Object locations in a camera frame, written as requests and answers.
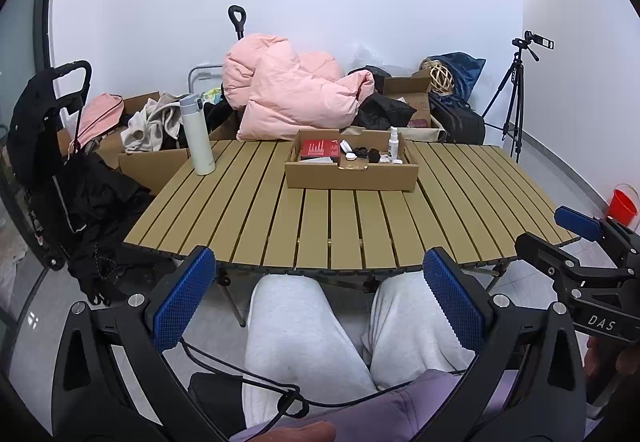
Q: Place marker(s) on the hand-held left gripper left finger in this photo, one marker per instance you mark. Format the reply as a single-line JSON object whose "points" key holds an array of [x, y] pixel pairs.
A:
{"points": [[182, 302]]}

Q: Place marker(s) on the cardboard tray box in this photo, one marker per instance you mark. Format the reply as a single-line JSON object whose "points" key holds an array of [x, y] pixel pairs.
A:
{"points": [[350, 178]]}

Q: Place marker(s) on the brown cardboard box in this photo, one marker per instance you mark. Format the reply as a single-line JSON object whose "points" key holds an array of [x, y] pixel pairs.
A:
{"points": [[410, 89]]}

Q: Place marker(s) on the clear plastic bag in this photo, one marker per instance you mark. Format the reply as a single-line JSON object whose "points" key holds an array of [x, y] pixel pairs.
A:
{"points": [[367, 57]]}

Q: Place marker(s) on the person's left forearm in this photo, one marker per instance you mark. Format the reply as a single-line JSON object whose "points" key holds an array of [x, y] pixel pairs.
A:
{"points": [[295, 433]]}

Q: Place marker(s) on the beige crumpled clothing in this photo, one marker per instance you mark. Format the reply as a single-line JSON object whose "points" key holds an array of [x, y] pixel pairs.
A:
{"points": [[150, 122]]}

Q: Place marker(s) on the black garment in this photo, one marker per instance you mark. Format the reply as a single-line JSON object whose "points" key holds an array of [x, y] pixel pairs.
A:
{"points": [[382, 112]]}

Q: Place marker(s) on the small white spray bottle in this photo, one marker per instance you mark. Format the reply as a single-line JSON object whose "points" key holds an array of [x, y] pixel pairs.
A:
{"points": [[394, 144]]}

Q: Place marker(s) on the translucent plastic box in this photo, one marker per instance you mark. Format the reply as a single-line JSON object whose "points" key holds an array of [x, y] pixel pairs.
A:
{"points": [[317, 161]]}

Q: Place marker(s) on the person's white pants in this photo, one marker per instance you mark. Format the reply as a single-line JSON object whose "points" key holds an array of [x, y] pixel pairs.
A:
{"points": [[295, 337]]}

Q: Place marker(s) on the black stroller frame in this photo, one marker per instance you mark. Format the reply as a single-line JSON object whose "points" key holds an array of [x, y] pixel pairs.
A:
{"points": [[35, 132]]}

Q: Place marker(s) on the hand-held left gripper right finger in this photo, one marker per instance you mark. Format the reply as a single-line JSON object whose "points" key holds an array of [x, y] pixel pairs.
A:
{"points": [[455, 302]]}

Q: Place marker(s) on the black seat pad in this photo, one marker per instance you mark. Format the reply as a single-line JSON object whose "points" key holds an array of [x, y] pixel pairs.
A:
{"points": [[215, 394]]}

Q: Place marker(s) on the person's purple hoodie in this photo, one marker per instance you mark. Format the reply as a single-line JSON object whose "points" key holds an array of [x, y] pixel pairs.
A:
{"points": [[400, 412]]}

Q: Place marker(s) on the black duffel bag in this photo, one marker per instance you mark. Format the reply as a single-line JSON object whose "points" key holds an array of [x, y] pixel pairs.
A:
{"points": [[460, 124]]}

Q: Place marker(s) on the green patterned cloth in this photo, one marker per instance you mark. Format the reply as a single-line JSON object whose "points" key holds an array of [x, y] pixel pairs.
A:
{"points": [[212, 95]]}

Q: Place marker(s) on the pink duvet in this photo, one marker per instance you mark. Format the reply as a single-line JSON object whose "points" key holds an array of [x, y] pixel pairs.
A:
{"points": [[290, 92]]}

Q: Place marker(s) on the blue bag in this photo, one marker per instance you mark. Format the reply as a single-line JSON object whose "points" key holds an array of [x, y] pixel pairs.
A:
{"points": [[467, 69]]}

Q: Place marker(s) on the pink bag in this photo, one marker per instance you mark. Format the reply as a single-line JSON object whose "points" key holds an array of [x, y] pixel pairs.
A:
{"points": [[97, 119]]}

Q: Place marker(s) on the black camera tripod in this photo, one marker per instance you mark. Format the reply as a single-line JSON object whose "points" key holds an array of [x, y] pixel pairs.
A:
{"points": [[515, 92]]}

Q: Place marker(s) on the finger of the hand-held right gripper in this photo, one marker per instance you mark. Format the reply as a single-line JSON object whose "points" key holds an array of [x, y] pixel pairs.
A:
{"points": [[577, 221], [545, 256]]}

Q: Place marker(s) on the person's right hand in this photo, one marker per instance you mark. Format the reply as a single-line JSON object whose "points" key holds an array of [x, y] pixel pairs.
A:
{"points": [[627, 357]]}

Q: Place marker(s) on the white thermos bottle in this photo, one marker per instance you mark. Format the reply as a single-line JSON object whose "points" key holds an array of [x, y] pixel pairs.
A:
{"points": [[197, 137]]}

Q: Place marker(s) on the red and black box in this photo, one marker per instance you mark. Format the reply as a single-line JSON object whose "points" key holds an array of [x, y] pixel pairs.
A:
{"points": [[320, 148]]}

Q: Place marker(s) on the large cardboard box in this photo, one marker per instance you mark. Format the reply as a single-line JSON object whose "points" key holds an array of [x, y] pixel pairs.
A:
{"points": [[145, 167]]}

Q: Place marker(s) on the grey metal rack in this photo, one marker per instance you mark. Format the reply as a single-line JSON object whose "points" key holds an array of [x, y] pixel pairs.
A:
{"points": [[192, 74]]}

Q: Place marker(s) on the red bucket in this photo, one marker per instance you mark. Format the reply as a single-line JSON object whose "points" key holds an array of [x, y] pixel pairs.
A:
{"points": [[622, 207]]}

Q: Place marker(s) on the white jar cap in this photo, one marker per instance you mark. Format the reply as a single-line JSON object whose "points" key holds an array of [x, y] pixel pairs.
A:
{"points": [[346, 145]]}

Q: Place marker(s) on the wicker basket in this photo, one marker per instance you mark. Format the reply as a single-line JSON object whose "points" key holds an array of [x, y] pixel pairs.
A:
{"points": [[439, 77]]}

